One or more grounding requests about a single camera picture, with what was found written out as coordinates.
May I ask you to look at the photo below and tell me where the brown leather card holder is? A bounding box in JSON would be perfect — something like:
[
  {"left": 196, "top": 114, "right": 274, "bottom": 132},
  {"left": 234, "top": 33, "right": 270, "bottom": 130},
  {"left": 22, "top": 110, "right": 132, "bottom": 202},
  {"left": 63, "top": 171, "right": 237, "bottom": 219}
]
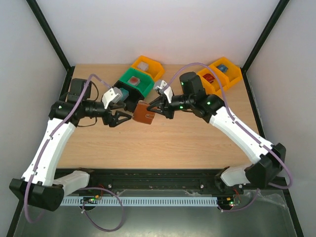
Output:
[{"left": 132, "top": 100, "right": 155, "bottom": 125}]

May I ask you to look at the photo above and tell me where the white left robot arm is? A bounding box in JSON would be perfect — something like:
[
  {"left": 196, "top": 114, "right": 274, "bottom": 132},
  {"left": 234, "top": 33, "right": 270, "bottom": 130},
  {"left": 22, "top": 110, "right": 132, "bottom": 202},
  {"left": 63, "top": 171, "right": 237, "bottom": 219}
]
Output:
[{"left": 9, "top": 79, "right": 131, "bottom": 211}]

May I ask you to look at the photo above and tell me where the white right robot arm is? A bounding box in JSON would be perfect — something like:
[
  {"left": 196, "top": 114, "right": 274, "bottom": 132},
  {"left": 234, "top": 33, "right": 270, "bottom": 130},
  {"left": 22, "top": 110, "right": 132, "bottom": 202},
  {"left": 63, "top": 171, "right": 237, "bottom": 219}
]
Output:
[{"left": 147, "top": 72, "right": 286, "bottom": 194}]

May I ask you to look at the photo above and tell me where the teal card stack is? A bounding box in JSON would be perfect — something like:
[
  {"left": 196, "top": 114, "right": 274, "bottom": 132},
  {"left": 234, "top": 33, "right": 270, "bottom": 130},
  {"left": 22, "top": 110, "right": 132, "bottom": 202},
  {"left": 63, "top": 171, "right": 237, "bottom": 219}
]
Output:
[{"left": 120, "top": 88, "right": 129, "bottom": 101}]

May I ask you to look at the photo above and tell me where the red white card stack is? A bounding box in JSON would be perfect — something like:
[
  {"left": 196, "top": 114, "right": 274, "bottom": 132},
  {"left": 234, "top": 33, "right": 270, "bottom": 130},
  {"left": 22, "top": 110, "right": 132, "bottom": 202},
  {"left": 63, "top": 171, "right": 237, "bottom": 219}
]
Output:
[{"left": 128, "top": 76, "right": 140, "bottom": 86}]

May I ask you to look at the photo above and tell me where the blue card stack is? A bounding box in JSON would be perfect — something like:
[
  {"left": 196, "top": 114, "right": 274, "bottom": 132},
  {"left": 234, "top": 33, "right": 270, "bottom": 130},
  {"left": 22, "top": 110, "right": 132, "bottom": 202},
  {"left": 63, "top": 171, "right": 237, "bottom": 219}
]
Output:
[{"left": 217, "top": 64, "right": 228, "bottom": 73}]

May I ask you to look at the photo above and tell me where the black bin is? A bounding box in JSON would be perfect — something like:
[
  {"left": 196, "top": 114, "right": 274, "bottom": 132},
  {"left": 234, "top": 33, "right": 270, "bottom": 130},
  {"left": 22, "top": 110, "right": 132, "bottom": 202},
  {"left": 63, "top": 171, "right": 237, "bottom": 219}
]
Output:
[{"left": 114, "top": 81, "right": 145, "bottom": 113}]

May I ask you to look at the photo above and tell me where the green bin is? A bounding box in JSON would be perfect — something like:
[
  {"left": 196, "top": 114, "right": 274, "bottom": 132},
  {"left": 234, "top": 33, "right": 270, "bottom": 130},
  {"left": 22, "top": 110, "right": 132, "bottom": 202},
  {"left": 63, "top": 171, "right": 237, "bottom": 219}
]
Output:
[{"left": 119, "top": 68, "right": 154, "bottom": 97}]

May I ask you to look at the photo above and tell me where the yellow bin left group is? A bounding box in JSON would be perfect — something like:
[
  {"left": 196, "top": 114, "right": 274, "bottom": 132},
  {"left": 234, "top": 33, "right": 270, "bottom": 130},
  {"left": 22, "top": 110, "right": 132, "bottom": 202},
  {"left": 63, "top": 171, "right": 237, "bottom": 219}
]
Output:
[{"left": 131, "top": 55, "right": 165, "bottom": 82}]

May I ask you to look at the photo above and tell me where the yellow bin near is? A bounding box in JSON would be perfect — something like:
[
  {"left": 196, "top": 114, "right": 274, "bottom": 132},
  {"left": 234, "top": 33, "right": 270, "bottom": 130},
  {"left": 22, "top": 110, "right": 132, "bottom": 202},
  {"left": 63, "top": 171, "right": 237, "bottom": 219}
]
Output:
[{"left": 197, "top": 69, "right": 222, "bottom": 96}]

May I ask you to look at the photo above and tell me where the yellow bin middle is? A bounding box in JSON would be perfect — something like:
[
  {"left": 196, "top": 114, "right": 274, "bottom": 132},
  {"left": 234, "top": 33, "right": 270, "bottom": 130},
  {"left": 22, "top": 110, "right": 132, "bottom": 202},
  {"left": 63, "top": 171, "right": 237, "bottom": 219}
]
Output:
[{"left": 209, "top": 64, "right": 229, "bottom": 91}]

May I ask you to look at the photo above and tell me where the yellow bin far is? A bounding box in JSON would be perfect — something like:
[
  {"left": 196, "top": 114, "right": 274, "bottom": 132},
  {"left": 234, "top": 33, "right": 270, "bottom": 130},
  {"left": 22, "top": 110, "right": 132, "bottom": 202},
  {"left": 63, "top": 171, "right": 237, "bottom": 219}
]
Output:
[{"left": 214, "top": 57, "right": 242, "bottom": 88}]

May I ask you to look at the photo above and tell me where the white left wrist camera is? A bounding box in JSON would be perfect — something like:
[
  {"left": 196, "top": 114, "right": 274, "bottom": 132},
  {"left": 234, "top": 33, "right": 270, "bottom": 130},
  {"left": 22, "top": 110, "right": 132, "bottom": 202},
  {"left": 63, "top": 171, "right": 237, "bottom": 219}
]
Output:
[{"left": 101, "top": 87, "right": 122, "bottom": 109}]

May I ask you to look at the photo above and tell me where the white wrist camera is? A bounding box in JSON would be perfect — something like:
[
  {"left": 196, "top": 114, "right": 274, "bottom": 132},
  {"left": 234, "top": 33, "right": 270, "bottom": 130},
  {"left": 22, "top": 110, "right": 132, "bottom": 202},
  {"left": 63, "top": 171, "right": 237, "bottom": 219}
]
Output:
[
  {"left": 154, "top": 79, "right": 174, "bottom": 103},
  {"left": 101, "top": 87, "right": 122, "bottom": 109}
]

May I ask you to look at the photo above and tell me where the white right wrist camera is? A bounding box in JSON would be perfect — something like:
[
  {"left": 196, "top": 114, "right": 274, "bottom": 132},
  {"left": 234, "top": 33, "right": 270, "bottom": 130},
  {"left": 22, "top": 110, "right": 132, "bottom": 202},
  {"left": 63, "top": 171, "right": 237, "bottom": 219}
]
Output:
[{"left": 154, "top": 79, "right": 174, "bottom": 103}]

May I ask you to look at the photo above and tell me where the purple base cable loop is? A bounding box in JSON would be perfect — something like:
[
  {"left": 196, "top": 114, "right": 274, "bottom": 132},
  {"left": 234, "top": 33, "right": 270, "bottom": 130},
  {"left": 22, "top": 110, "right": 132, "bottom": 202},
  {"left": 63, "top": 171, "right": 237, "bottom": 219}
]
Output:
[{"left": 80, "top": 188, "right": 124, "bottom": 233}]

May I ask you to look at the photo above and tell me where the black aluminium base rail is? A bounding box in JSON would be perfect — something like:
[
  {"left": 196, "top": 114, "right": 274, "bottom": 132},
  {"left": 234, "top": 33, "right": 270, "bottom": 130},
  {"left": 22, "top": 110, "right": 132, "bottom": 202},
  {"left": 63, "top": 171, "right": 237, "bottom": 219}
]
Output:
[{"left": 54, "top": 169, "right": 250, "bottom": 192}]

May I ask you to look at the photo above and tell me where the white slotted cable duct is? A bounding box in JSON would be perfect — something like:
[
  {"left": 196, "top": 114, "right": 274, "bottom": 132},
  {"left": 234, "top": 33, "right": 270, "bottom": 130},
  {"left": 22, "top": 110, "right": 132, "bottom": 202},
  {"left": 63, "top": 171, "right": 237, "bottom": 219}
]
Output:
[{"left": 61, "top": 196, "right": 218, "bottom": 207}]

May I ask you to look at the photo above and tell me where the black frame post right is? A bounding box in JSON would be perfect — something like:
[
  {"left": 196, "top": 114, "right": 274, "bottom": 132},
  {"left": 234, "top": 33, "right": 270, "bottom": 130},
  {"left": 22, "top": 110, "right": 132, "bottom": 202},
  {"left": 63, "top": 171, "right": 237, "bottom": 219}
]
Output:
[{"left": 241, "top": 0, "right": 291, "bottom": 71}]

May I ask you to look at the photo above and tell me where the black frame post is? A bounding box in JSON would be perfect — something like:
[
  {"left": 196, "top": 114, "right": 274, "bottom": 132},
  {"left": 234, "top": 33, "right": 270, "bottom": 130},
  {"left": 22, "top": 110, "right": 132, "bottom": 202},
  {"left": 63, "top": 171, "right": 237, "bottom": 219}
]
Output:
[
  {"left": 241, "top": 0, "right": 291, "bottom": 71},
  {"left": 26, "top": 0, "right": 72, "bottom": 71}
]

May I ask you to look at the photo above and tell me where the black frame post left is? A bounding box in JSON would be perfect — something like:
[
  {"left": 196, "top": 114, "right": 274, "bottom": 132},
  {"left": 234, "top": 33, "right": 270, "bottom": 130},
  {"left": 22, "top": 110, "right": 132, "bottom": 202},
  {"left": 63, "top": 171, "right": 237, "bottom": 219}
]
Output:
[{"left": 26, "top": 0, "right": 72, "bottom": 71}]

